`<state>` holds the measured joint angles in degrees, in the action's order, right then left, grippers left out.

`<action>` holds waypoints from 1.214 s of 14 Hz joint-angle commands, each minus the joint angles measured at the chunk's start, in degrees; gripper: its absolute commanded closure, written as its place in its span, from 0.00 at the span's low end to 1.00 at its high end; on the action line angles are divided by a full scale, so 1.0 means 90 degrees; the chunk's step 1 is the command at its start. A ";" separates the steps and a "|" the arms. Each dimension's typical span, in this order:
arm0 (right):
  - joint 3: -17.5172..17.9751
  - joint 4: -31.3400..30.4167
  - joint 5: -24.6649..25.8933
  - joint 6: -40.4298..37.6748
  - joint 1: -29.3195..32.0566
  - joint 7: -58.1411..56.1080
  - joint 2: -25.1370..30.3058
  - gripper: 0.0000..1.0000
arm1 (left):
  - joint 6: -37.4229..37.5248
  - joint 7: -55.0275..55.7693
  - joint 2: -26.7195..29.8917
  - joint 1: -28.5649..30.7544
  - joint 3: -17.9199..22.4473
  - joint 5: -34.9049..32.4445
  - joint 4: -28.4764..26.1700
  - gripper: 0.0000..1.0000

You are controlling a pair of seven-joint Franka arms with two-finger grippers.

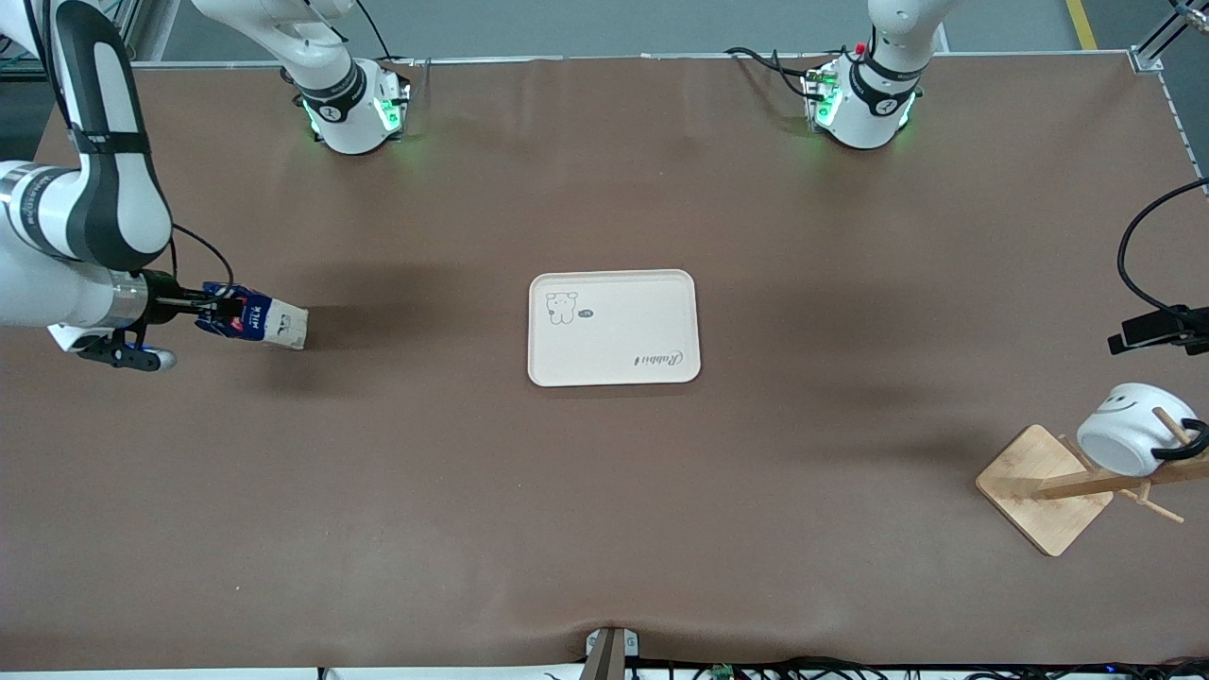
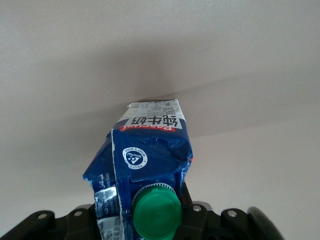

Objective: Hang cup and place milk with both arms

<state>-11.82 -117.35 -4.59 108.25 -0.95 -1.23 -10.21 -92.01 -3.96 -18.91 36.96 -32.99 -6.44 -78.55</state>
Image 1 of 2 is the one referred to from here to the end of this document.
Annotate black left base cable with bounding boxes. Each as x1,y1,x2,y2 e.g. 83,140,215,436
725,45,815,100

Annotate aluminium corner post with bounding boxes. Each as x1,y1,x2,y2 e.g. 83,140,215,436
1132,0,1195,75

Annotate black base cable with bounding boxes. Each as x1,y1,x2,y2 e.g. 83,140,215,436
725,45,815,100
354,0,396,63

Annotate black cables along table edge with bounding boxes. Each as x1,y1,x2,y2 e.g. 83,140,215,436
543,655,1209,680

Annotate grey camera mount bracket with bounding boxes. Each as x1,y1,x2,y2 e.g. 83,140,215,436
578,626,641,680

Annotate blue milk carton green cap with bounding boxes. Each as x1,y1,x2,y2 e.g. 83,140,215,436
196,282,311,352

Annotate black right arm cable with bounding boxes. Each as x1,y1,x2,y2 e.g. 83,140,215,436
168,222,235,290

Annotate black right base cable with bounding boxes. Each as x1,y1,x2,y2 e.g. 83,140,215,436
354,0,396,63

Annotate white cup black handle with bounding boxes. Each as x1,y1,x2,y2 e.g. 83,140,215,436
1076,382,1209,479

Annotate aluminium frame with black struts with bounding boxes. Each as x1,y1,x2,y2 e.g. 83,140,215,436
0,0,182,95

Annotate wooden cup rack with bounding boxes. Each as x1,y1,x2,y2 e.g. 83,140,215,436
976,408,1209,558

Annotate beige plastic tray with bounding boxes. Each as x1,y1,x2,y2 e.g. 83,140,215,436
527,269,702,388

